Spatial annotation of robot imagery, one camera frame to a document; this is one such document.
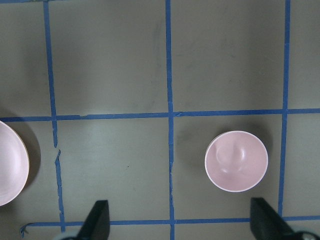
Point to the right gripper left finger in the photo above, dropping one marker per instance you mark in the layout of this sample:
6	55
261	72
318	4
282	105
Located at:
97	224

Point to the pink bowl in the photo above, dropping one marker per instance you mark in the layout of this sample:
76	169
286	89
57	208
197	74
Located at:
236	161

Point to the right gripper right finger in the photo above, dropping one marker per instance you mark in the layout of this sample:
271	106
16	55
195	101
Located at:
265	223

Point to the pink plate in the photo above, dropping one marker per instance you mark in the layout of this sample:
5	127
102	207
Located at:
14	164

